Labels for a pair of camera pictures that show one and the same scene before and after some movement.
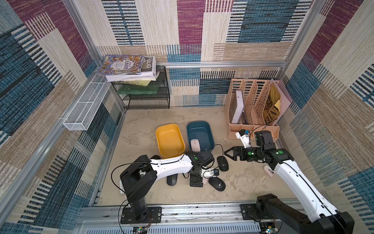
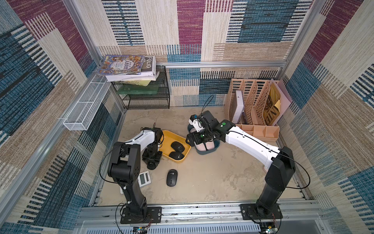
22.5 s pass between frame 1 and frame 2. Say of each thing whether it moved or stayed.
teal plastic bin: moved
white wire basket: stayed
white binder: stayed
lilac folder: stayed
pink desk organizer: stayed
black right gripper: moved
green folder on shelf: stayed
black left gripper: moved
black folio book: stayed
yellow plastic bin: moved
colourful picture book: stayed
